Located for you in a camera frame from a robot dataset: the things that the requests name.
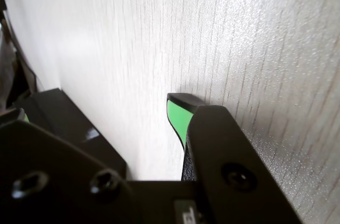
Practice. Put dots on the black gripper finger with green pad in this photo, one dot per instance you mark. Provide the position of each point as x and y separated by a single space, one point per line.
53 171
225 155

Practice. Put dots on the dark brown furniture piece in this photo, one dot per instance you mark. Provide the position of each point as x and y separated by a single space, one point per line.
2 2

